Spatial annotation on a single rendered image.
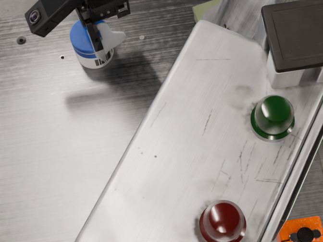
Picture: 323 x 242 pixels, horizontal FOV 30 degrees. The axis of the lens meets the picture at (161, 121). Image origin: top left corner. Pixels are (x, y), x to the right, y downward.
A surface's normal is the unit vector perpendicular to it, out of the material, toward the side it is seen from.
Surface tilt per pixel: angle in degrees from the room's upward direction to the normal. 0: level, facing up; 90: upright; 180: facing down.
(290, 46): 0
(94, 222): 0
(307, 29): 0
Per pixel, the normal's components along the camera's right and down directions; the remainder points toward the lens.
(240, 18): -0.72, 0.67
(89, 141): -0.05, -0.39
